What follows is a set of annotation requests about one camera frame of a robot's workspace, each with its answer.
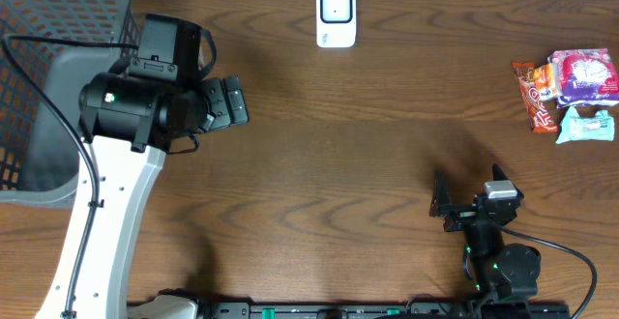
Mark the orange-brown snack bar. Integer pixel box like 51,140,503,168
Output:
511,62,558,133

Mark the orange tissue pack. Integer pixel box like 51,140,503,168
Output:
533,63,561,102

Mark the teal snack packet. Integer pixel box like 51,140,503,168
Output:
555,106,615,144

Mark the red purple noodle packet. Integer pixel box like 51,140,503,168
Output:
547,48,618,108

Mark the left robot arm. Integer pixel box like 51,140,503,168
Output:
36,136,200,319

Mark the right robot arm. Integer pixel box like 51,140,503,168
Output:
429,164,541,318

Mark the white barcode scanner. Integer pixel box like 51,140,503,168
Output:
315,0,357,48

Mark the grey plastic mesh basket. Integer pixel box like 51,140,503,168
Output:
1,0,139,208

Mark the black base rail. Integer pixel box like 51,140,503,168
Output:
128,301,572,319

